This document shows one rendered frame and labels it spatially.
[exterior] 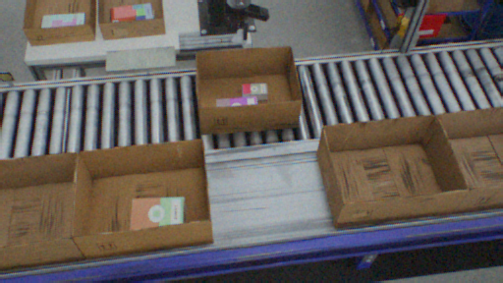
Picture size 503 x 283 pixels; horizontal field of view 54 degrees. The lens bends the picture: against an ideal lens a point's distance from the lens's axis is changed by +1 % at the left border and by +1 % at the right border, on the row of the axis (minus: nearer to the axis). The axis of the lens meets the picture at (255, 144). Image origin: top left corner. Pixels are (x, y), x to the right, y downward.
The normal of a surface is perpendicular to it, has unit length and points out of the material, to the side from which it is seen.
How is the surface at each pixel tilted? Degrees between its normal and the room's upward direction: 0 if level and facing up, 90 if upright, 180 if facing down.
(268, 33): 0
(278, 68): 89
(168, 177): 1
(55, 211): 1
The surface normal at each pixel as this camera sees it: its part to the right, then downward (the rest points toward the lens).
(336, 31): 0.02, -0.56
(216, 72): 0.11, 0.82
